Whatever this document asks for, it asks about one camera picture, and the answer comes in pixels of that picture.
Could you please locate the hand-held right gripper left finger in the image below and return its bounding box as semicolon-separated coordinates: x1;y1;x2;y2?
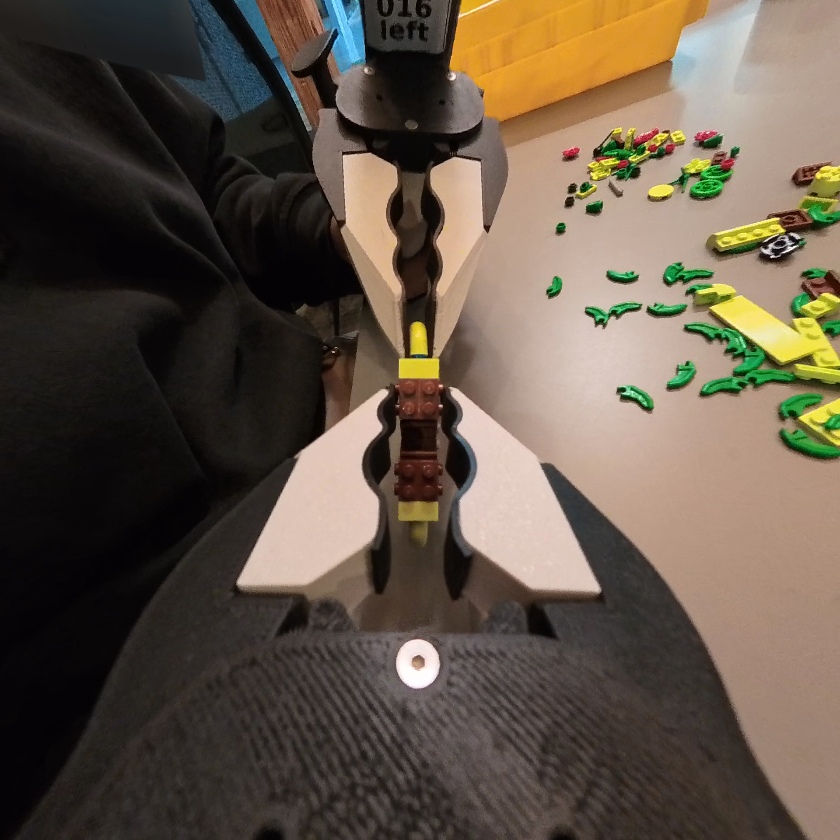
235;386;399;618

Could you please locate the person's left hand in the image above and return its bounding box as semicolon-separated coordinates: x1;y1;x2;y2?
329;218;361;275

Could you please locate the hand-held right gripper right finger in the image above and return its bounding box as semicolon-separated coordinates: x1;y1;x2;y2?
442;386;603;621

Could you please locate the heap of small flower pieces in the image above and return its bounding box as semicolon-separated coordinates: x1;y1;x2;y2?
554;125;742;236

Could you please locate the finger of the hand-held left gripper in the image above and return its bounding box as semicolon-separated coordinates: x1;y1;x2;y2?
340;151;406;350
425;154;490;357

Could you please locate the blue mesh office chair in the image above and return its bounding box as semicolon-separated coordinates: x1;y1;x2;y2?
189;0;339;158

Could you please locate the brown and lime brick assembly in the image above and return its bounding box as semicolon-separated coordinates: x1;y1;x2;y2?
392;357;448;524

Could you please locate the wooden post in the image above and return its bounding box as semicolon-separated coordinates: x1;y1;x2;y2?
255;0;342;132

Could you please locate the yellow plastic bin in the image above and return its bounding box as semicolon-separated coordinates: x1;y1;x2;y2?
451;0;711;123

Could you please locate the person's left forearm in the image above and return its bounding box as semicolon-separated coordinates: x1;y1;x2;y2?
210;147;343;309

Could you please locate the scatter of green leaf pieces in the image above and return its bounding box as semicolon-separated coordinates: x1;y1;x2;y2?
545;261;840;460

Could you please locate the scatter of small brown bricks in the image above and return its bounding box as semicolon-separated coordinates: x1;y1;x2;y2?
766;161;840;299

